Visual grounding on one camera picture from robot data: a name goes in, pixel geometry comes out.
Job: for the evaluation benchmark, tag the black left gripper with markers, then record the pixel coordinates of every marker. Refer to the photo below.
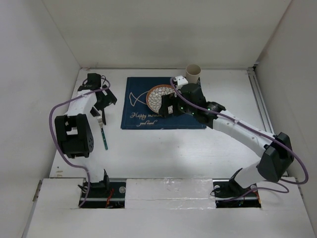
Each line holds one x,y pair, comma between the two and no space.
109,99

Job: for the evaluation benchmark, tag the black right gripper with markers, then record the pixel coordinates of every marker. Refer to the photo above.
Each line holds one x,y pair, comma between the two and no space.
168,100

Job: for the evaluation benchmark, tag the floral ceramic plate orange rim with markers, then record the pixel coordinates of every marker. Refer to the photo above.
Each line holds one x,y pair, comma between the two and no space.
154,95

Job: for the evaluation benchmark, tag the blue cloth placemat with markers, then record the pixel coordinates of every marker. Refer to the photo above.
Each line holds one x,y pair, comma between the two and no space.
137,115

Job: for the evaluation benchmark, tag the beige paper cup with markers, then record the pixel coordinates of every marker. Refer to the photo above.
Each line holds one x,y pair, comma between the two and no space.
192,73

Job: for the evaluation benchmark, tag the black table knife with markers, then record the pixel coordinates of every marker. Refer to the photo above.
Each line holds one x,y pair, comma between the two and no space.
103,117

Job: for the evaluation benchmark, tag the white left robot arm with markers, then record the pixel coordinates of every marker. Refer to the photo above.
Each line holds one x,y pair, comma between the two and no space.
74,135

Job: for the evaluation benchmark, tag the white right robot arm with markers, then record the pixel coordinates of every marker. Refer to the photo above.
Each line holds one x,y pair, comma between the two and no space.
271,149

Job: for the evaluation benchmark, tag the white foam front board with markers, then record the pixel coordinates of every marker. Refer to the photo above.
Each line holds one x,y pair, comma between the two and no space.
166,208

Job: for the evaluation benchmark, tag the fork with teal handle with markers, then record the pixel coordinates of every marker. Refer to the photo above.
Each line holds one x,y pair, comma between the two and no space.
102,134

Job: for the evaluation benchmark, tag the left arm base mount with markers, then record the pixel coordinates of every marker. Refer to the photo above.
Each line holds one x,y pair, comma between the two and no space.
114,198

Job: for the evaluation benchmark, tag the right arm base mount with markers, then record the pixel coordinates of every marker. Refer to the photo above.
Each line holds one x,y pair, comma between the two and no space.
236,197

